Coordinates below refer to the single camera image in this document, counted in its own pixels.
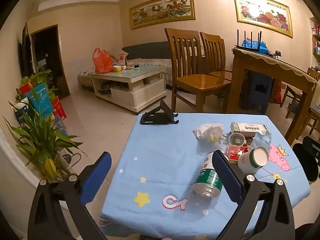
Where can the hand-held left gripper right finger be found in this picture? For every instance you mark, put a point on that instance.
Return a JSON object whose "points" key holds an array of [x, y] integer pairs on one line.
{"points": [[227, 177]]}

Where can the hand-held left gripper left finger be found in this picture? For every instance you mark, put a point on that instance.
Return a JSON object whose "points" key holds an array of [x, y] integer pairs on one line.
{"points": [[97, 177]]}

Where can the green label plastic water bottle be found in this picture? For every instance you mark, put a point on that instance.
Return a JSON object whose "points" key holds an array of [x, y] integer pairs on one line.
{"points": [[208, 183]]}

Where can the black trash bin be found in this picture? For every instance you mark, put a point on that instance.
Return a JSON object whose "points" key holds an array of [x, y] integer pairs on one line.
{"points": [[308, 157]]}

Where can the green and white paper cup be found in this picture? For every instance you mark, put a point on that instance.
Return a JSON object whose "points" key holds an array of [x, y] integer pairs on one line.
{"points": [[250, 162]]}

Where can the small clear plastic bottle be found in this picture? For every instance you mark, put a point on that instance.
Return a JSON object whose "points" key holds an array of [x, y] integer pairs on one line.
{"points": [[223, 143]]}

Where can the clear plastic cup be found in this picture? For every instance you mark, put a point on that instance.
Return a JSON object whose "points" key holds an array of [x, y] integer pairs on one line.
{"points": [[236, 140]]}

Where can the crumpled white paper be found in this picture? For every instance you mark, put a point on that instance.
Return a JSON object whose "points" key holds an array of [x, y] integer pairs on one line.
{"points": [[207, 131]]}

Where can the blue and white wrapper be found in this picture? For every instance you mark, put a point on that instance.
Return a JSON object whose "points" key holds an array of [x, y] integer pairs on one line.
{"points": [[261, 140]]}

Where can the green and white carton box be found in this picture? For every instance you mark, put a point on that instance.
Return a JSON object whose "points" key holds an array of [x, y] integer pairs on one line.
{"points": [[247, 127]]}

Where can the large green potted plant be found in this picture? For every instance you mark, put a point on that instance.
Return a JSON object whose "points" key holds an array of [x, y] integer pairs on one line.
{"points": [[42, 140]]}

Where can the blue cartoon printed tablecloth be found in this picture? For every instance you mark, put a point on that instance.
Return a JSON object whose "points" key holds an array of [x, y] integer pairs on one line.
{"points": [[162, 155]]}

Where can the red gift box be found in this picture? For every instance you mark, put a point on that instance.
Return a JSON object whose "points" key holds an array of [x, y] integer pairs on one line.
{"points": [[59, 108]]}

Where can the black phone stand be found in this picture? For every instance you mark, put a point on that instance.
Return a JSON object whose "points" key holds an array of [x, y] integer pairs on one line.
{"points": [[160, 118]]}

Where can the blue plastic stool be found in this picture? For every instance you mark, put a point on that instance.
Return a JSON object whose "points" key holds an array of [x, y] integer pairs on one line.
{"points": [[257, 90]]}

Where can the blue gift box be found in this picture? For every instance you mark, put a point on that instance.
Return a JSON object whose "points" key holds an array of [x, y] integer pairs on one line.
{"points": [[40, 100]]}

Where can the red bag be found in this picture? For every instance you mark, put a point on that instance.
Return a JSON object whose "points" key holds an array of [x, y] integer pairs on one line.
{"points": [[277, 93]]}

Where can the dark blue milk carton box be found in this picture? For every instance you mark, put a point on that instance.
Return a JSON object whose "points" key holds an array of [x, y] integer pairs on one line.
{"points": [[21, 116]]}

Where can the wooden dining table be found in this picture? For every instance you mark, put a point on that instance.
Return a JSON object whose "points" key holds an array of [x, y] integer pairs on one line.
{"points": [[236, 80]]}

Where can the wooden dining chair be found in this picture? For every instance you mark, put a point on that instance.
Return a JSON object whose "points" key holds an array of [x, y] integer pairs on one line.
{"points": [[197, 80], [295, 97], [212, 43]]}

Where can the white glass coffee table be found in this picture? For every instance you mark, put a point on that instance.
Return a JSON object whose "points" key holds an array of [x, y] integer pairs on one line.
{"points": [[130, 76]]}

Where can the yellow cup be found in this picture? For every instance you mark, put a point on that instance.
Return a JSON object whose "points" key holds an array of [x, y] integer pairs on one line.
{"points": [[116, 68]]}

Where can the orange plastic bag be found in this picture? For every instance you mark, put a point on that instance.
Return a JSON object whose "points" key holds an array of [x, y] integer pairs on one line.
{"points": [[101, 62]]}

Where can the small leafy potted plant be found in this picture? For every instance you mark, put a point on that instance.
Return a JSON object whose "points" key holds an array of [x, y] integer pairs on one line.
{"points": [[37, 77]]}

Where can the lace table cover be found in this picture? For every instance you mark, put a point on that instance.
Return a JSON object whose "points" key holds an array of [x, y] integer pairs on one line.
{"points": [[275, 61]]}

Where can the dark wooden doorway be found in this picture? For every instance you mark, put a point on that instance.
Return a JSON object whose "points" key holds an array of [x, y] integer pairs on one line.
{"points": [[47, 57]]}

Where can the black router with antennas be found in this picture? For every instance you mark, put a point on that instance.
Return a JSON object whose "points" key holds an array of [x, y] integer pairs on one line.
{"points": [[250, 48]]}

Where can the blue plastic bag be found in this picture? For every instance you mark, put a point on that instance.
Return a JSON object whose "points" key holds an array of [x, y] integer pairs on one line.
{"points": [[263, 45]]}

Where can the sofa with dark cushion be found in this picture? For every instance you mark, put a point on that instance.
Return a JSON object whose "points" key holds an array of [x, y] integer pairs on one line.
{"points": [[150, 50]]}

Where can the framed flower painting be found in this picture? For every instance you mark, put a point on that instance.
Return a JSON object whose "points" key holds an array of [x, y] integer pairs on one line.
{"points": [[262, 13]]}

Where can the framed horse painting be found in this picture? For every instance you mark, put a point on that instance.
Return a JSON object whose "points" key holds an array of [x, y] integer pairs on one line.
{"points": [[162, 10]]}

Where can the wall television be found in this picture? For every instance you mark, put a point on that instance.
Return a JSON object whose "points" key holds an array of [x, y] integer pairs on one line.
{"points": [[25, 52]]}

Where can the wall shelf with items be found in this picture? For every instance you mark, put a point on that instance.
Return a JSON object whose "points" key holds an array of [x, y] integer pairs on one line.
{"points": [[316, 42]]}

